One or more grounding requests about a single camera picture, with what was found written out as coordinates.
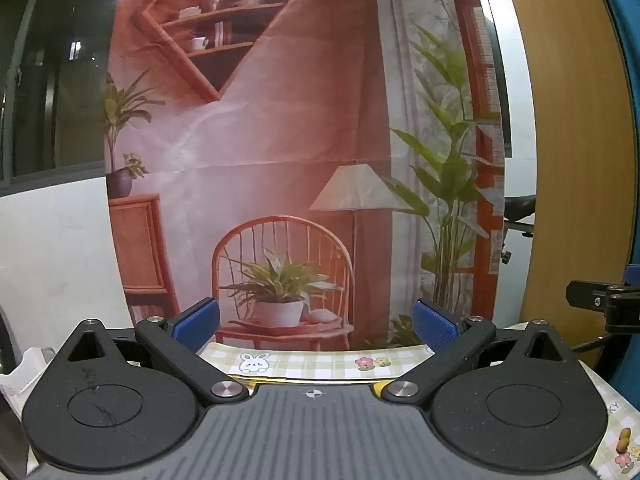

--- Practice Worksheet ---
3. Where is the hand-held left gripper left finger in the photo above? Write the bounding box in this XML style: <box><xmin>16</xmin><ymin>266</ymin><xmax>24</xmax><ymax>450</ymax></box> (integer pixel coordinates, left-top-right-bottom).
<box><xmin>56</xmin><ymin>297</ymin><xmax>251</xmax><ymax>407</ymax></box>

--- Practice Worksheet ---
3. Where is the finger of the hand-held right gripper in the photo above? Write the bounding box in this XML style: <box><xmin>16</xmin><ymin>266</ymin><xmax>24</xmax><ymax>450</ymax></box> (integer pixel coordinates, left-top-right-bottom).
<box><xmin>566</xmin><ymin>280</ymin><xmax>621</xmax><ymax>311</ymax></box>

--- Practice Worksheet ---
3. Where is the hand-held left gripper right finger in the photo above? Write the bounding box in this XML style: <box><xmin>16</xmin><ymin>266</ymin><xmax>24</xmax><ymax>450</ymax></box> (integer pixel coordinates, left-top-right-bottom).
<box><xmin>381</xmin><ymin>298</ymin><xmax>577</xmax><ymax>407</ymax></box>

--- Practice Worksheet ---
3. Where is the green checked bunny tablecloth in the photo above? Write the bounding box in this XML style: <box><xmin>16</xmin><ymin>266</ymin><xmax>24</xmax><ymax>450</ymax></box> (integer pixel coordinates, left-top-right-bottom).
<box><xmin>197</xmin><ymin>322</ymin><xmax>640</xmax><ymax>480</ymax></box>

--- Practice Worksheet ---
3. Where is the wooden board panel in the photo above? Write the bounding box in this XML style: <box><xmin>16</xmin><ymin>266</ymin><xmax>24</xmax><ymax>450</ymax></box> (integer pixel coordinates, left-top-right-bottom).
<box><xmin>497</xmin><ymin>0</ymin><xmax>640</xmax><ymax>367</ymax></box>

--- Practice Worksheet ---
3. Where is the white plastic container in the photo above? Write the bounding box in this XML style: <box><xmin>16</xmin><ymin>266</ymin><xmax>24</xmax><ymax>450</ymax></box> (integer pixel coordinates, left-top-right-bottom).
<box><xmin>0</xmin><ymin>347</ymin><xmax>57</xmax><ymax>403</ymax></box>

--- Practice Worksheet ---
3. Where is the dark glass window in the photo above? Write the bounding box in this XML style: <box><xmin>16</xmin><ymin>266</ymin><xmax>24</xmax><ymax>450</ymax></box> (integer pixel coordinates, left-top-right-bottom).
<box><xmin>0</xmin><ymin>0</ymin><xmax>127</xmax><ymax>196</ymax></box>

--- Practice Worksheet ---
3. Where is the printed room scene wall backdrop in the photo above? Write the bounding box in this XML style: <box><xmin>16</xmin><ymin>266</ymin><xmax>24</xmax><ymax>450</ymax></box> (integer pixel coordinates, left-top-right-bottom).
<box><xmin>104</xmin><ymin>0</ymin><xmax>507</xmax><ymax>353</ymax></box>

